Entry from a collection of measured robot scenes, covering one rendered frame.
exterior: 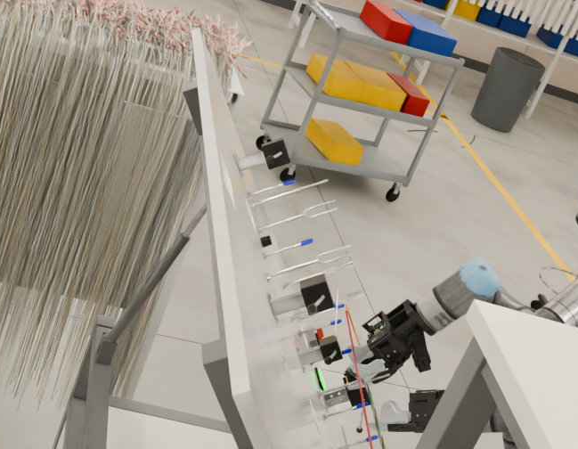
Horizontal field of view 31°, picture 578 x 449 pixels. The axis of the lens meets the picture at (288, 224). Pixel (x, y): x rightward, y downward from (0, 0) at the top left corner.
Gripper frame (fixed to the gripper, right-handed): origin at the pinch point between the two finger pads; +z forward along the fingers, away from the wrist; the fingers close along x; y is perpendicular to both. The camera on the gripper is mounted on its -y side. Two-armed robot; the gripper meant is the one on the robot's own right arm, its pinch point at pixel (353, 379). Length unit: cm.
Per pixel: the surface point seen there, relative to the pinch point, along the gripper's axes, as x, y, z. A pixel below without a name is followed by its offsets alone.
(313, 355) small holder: 17.8, 26.5, -7.0
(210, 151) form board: 20, 70, -23
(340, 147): -369, -187, 57
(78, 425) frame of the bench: -15, 22, 56
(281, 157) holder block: -3, 49, -23
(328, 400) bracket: 0.9, 0.3, 6.6
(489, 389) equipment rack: 88, 71, -47
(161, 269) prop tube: -16.7, 38.0, 14.6
